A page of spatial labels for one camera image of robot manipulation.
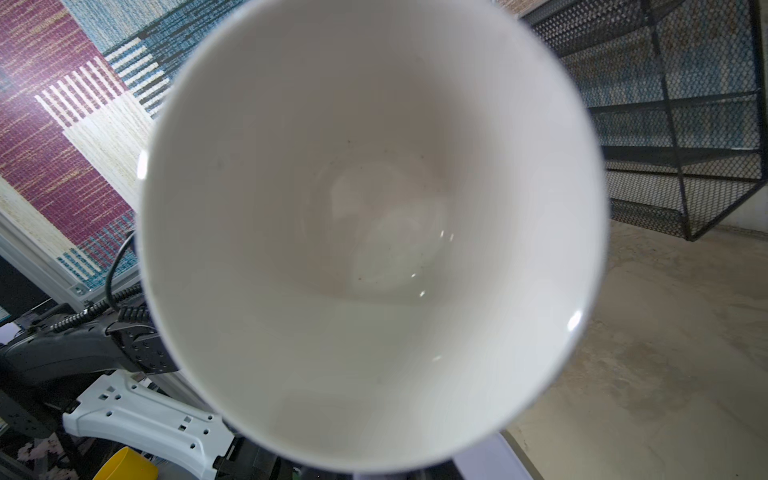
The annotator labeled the purple mug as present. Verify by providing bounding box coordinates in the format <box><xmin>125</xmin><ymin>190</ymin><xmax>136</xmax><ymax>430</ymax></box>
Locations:
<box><xmin>137</xmin><ymin>1</ymin><xmax>609</xmax><ymax>474</ymax></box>

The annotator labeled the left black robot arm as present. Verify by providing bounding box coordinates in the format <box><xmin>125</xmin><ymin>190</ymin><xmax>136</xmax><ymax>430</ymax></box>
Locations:
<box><xmin>1</xmin><ymin>265</ymin><xmax>253</xmax><ymax>479</ymax></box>

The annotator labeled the yellow round object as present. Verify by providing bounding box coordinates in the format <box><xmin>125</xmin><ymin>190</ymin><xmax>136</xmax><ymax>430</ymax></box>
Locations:
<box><xmin>93</xmin><ymin>447</ymin><xmax>159</xmax><ymax>480</ymax></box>

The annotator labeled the black wire shelf rack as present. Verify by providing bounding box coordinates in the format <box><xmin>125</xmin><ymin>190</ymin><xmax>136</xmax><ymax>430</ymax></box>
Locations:
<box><xmin>525</xmin><ymin>0</ymin><xmax>767</xmax><ymax>241</ymax></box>

